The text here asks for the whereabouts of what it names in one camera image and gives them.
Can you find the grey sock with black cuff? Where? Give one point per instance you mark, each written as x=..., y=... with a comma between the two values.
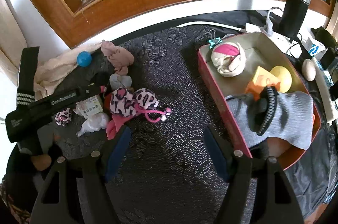
x=290, y=118

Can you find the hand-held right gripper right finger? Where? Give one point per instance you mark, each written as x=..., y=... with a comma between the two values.
x=216, y=152

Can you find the small black cloth piece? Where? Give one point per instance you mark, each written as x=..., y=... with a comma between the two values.
x=100, y=78

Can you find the white power plug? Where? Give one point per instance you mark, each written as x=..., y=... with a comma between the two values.
x=269, y=26

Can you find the long white power strip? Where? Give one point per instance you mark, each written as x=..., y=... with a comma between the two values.
x=324, y=97

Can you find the black thermos flask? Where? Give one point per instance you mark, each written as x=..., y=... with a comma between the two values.
x=293, y=15

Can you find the blue and white box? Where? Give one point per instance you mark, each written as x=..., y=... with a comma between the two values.
x=315, y=48

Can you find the cream lace curtain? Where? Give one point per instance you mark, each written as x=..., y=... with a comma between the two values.
x=52, y=68

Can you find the yellow ball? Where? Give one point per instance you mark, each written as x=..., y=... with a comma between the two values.
x=282, y=78

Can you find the white pink sock ball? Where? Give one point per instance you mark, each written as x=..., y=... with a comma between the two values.
x=229, y=60

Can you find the blue ball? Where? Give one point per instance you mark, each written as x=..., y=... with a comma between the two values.
x=84, y=59

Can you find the small white carton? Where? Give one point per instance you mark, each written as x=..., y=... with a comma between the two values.
x=89, y=108

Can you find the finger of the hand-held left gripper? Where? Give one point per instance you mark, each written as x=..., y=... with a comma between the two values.
x=89, y=90

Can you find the pink leopard print socks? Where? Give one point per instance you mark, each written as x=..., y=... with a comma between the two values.
x=126, y=102

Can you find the small orange toy cube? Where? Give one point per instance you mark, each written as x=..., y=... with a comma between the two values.
x=260, y=81

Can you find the white plastic wrap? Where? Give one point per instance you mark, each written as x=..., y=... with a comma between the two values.
x=95, y=122

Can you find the pink stocking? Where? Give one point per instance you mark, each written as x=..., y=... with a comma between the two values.
x=118, y=57

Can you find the wooden egg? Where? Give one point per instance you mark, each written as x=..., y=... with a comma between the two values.
x=309, y=69

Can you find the black power adapter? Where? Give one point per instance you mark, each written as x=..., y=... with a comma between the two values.
x=334, y=92
x=328, y=57

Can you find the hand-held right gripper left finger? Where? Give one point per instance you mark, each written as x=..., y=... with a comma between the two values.
x=117, y=152

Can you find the red tin box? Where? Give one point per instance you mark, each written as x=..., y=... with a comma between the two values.
x=215, y=92

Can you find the pale blue cloth bundle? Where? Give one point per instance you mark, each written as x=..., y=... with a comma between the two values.
x=120, y=80

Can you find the dark green object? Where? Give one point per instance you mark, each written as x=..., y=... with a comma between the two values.
x=323, y=35

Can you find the teal binder clip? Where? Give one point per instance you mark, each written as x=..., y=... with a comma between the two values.
x=215, y=42

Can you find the small leopard print pompom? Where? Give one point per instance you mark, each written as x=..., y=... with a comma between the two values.
x=63, y=116

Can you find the person's left hand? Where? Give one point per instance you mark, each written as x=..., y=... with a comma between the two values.
x=41, y=162

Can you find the dark patterned desktop mat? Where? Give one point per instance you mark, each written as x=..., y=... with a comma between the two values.
x=171, y=108

